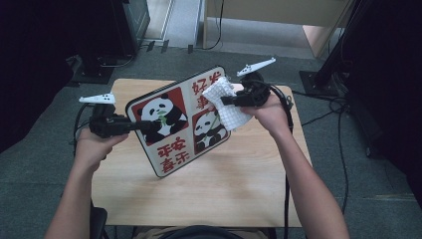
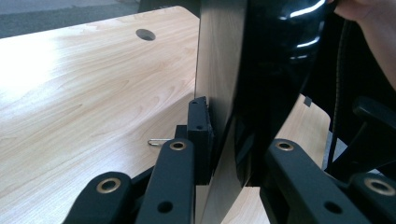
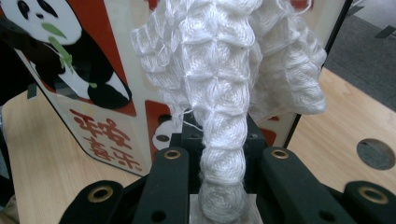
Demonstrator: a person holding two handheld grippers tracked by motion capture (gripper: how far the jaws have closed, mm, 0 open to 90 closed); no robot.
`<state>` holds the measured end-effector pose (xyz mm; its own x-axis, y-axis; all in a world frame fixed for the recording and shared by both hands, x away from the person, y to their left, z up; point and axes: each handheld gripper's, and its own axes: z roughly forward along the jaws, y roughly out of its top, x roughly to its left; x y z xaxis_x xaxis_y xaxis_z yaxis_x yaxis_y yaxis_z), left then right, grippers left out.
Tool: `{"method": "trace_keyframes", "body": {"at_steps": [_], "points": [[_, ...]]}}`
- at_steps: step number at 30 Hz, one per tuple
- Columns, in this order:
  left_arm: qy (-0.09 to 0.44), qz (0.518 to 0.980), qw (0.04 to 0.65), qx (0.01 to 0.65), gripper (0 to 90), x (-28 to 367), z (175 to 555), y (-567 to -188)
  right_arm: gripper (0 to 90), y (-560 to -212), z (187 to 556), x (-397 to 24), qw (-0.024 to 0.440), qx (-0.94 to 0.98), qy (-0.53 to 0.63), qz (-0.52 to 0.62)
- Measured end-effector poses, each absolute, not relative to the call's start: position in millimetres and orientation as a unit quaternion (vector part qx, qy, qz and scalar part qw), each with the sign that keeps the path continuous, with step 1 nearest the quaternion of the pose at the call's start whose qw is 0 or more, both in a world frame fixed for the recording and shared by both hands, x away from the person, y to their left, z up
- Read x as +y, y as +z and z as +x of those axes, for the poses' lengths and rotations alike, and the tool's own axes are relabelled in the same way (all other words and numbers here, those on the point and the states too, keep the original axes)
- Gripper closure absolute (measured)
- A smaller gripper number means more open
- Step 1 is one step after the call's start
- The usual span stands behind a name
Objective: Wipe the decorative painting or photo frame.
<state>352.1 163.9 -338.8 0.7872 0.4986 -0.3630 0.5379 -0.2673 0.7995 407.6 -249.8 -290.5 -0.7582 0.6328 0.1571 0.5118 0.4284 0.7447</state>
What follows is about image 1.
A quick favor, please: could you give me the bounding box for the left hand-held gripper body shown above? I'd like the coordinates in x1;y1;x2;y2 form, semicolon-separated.
79;93;134;139

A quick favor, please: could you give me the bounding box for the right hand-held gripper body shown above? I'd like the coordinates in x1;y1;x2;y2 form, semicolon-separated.
236;57;278;109

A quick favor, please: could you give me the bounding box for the white waffle knit cloth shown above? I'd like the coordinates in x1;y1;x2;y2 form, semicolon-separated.
202;76;253;132

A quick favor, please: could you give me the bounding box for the panda print rectangular tray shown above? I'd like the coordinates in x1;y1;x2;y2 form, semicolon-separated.
124;65;232;179

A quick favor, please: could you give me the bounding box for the person's left hand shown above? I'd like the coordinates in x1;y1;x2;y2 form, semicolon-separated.
73;126;129;172

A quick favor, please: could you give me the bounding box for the person's right hand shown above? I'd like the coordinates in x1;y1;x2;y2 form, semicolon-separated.
241;94;294;138

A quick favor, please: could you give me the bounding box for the black metal stand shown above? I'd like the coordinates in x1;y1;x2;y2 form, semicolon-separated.
299;0;367;98

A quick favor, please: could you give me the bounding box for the beige wooden furniture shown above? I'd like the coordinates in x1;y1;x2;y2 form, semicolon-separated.
202;0;353;60

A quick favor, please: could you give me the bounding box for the black equipment cabinet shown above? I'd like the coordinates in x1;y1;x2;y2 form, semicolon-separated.
71;0;151;85

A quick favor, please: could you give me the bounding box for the person's dark shirt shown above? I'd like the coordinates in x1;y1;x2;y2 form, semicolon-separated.
158;224;244;239

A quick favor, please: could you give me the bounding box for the left hand-held gripper black cable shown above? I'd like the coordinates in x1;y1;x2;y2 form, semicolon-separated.
73;103;93;157

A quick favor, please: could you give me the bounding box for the hand-held gripper black cable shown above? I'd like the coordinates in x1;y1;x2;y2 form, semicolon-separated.
73;103;93;157
258;79;296;239

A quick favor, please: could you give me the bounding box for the black floor cable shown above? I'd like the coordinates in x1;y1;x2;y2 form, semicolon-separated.
300;105;336;127

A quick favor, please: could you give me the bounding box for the hanging black cable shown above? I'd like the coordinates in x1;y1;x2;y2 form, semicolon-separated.
202;0;225;52

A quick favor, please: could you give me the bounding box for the right hand-held gripper black cable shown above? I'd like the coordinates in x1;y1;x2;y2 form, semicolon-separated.
258;79;296;239

